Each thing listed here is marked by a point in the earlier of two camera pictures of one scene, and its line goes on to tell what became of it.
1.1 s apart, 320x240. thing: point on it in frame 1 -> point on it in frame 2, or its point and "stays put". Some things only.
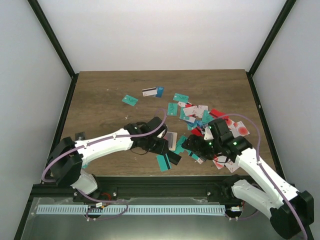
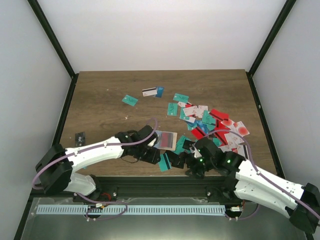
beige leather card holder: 172,137 stays put
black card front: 82,135 stays put
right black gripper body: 207,150 -> 198,167
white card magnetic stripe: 149,91 stays put
